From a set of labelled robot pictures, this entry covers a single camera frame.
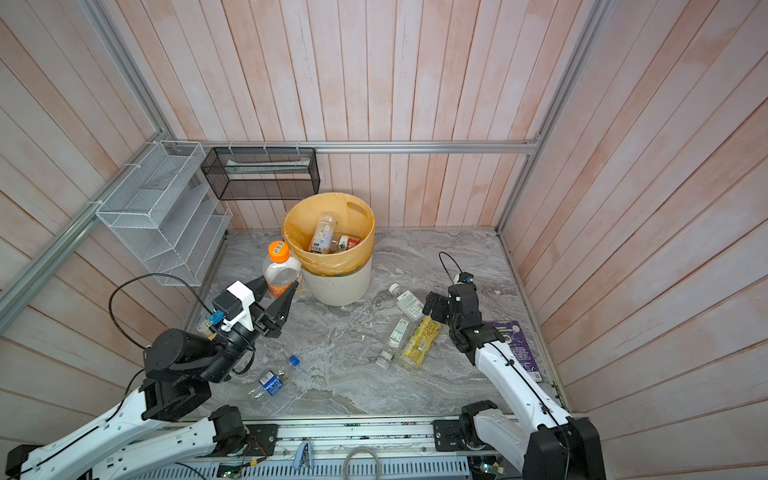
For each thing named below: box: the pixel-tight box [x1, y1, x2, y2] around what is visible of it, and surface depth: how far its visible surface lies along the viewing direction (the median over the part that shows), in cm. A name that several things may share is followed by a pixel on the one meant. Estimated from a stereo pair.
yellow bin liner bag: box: [282, 192, 375, 275], surface depth 92 cm
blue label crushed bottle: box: [248, 355, 301, 399], surface depth 80 cm
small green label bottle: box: [376, 317, 413, 370], surface depth 88 cm
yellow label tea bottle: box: [399, 315, 442, 370], surface depth 86 cm
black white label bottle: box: [309, 211, 336, 254], surface depth 94 cm
